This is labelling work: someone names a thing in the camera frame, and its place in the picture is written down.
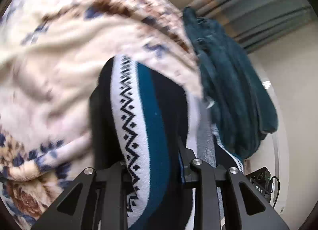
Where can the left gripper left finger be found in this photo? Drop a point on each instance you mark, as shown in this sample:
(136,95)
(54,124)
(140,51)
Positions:
(94,200)

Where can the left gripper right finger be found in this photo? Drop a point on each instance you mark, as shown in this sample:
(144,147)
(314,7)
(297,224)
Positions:
(209,192)

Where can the striped navy knit sweater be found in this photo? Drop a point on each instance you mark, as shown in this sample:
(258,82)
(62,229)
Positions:
(141,117)

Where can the black power adapter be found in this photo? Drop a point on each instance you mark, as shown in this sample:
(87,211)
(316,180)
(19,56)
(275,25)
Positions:
(261,180)

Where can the white bed headboard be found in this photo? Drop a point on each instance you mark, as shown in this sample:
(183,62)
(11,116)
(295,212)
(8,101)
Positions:
(272,154)

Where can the teal folded velvet quilt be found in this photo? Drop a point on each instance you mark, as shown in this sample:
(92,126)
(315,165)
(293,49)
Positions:
(243,110)

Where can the right grey-blue curtain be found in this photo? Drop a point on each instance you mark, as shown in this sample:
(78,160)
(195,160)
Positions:
(252,23)

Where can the floral bed blanket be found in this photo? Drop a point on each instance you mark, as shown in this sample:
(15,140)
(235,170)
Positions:
(52,52)

